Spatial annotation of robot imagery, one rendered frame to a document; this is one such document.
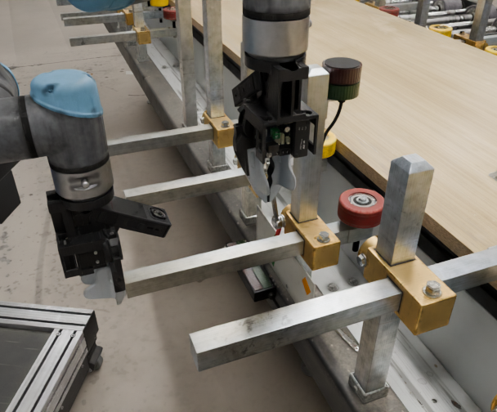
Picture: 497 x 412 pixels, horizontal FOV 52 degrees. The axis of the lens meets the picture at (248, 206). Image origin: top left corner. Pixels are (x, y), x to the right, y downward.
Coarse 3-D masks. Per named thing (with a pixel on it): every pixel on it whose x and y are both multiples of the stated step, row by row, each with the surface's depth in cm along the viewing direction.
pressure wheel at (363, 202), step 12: (348, 192) 90; (360, 192) 91; (372, 192) 90; (348, 204) 87; (360, 204) 88; (372, 204) 88; (348, 216) 87; (360, 216) 86; (372, 216) 86; (360, 228) 87
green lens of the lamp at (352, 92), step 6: (330, 84) 77; (354, 84) 77; (330, 90) 77; (336, 90) 77; (342, 90) 77; (348, 90) 77; (354, 90) 77; (330, 96) 78; (336, 96) 78; (342, 96) 77; (348, 96) 78; (354, 96) 78
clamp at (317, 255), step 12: (288, 216) 91; (288, 228) 92; (300, 228) 88; (312, 228) 88; (324, 228) 88; (312, 240) 85; (336, 240) 85; (312, 252) 84; (324, 252) 84; (336, 252) 86; (312, 264) 85; (324, 264) 86; (336, 264) 87
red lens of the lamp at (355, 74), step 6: (324, 60) 79; (324, 66) 77; (360, 66) 76; (330, 72) 76; (336, 72) 76; (342, 72) 75; (348, 72) 75; (354, 72) 76; (360, 72) 77; (330, 78) 77; (336, 78) 76; (342, 78) 76; (348, 78) 76; (354, 78) 76
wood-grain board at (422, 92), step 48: (192, 0) 222; (240, 0) 222; (336, 0) 222; (336, 48) 164; (384, 48) 164; (432, 48) 164; (384, 96) 129; (432, 96) 129; (480, 96) 129; (336, 144) 111; (384, 144) 107; (432, 144) 107; (480, 144) 107; (432, 192) 92; (480, 192) 92; (480, 240) 80
